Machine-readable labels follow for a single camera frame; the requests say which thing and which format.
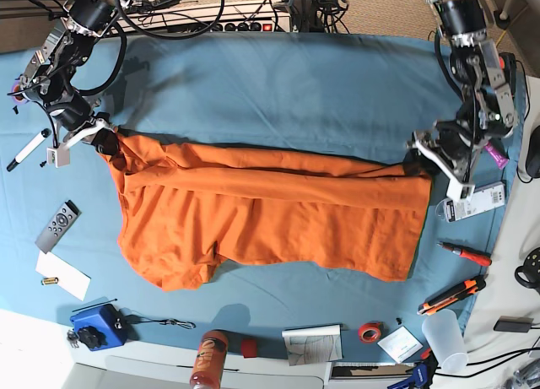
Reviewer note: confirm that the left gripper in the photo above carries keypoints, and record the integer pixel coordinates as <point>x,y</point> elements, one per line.
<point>453,152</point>

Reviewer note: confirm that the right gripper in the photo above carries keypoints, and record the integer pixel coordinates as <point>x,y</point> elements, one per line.
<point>95,131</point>

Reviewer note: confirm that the orange t-shirt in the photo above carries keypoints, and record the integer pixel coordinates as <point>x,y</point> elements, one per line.
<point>187,208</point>

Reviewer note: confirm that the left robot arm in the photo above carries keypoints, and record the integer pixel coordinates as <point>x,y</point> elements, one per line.
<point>484,82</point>

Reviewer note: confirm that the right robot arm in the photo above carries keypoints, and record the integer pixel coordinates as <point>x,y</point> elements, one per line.
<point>46,80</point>

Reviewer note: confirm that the black white marker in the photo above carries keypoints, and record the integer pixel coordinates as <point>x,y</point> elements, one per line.
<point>33,144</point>

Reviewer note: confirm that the blue table cloth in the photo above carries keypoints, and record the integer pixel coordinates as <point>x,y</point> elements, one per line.
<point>347,95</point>

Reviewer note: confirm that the purple glue tube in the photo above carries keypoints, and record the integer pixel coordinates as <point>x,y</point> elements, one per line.
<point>499,158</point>

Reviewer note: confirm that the purple tape roll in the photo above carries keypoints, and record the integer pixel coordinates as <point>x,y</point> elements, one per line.
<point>17,98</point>

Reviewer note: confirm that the grey remote control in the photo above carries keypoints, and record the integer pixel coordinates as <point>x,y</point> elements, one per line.
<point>57,226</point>

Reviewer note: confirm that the red screwdriver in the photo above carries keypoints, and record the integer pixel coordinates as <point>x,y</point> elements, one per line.
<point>481,258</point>

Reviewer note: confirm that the orange black utility knife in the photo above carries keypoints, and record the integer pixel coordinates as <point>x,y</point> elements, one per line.
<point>454,294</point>

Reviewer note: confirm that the white paper card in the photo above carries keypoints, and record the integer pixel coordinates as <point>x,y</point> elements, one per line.
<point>71,279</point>

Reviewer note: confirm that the orange black table clamp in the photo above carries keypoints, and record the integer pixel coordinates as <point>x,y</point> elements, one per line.
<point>508,63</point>

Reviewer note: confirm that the small AA battery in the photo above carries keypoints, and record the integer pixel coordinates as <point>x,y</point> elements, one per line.
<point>49,281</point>

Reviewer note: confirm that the clear plastic cup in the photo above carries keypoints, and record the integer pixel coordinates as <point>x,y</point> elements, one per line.
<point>444,337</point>

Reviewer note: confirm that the red tape roll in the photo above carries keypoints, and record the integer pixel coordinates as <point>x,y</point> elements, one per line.
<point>371,332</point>

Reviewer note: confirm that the white square card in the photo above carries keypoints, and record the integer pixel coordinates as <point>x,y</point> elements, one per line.
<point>400,345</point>

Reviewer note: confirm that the white power strip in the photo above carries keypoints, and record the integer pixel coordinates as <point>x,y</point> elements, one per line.
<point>256,16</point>

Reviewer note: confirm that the blue clamp box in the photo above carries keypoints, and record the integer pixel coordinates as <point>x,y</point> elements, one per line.
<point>101,327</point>

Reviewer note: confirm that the black power adapter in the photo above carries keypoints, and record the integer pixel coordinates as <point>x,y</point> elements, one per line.
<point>513,324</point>

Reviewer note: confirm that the spiral notebook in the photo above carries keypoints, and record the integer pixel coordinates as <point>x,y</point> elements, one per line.
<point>313,345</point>

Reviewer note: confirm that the blue bar clamp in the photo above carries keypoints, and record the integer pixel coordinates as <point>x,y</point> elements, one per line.
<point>421,375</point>

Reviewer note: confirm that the orange drink bottle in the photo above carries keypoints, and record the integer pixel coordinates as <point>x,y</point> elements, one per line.
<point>209,363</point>

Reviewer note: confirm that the small red block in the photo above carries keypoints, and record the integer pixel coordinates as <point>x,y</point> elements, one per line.
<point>248,348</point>

